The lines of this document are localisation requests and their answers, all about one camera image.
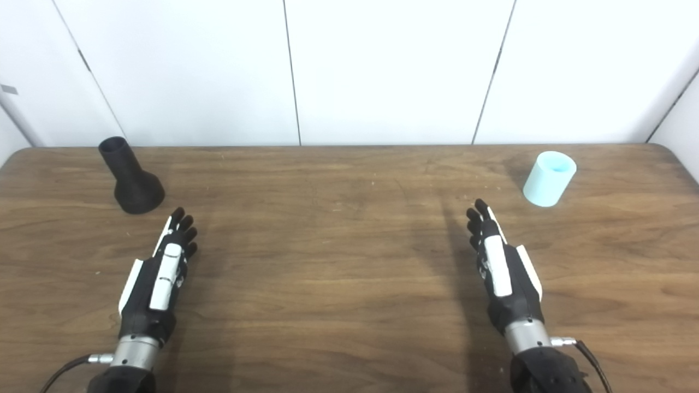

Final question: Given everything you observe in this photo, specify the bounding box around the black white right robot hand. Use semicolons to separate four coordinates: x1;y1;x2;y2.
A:
466;198;547;335

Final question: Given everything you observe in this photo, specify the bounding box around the black flared nozzle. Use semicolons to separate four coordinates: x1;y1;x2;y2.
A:
98;136;165;215

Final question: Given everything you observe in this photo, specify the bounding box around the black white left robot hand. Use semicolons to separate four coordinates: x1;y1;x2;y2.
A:
118;207;198;346

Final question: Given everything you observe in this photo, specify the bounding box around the light blue cup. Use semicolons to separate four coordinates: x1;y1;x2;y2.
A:
523;151;577;208

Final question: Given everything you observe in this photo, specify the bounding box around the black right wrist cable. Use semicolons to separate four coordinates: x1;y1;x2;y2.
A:
550;337;613;393

